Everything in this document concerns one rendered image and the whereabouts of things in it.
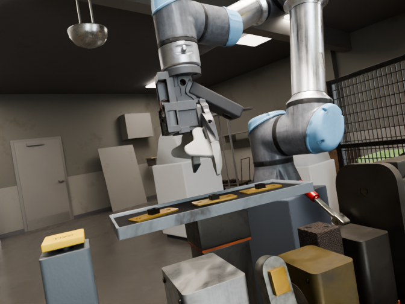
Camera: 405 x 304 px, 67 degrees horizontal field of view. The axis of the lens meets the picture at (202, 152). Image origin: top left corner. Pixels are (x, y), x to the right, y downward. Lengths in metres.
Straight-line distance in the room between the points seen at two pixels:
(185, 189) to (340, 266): 3.76
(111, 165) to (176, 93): 8.25
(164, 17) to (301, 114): 0.40
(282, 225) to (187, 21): 0.54
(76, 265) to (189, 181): 3.72
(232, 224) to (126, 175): 8.38
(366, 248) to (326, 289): 0.13
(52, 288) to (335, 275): 0.40
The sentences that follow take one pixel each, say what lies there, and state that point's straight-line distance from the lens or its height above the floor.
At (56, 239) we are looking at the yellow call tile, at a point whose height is 1.16.
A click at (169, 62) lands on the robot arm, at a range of 0.57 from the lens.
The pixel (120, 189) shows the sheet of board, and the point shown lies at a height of 0.52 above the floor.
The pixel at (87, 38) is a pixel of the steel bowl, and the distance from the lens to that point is 3.18.
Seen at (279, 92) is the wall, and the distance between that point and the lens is 8.74.
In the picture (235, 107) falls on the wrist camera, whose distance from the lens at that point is 0.60.
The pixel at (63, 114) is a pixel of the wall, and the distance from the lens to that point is 8.91.
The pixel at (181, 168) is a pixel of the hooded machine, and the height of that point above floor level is 1.05.
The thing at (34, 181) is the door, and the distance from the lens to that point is 8.50.
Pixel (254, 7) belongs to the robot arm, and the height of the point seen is 1.63.
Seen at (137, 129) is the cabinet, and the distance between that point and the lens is 9.27.
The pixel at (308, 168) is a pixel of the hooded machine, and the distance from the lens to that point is 3.80.
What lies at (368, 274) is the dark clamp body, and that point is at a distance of 0.58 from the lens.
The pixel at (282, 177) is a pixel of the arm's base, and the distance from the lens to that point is 0.87.
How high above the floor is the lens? 1.26
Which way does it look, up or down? 1 degrees down
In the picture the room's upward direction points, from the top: 9 degrees counter-clockwise
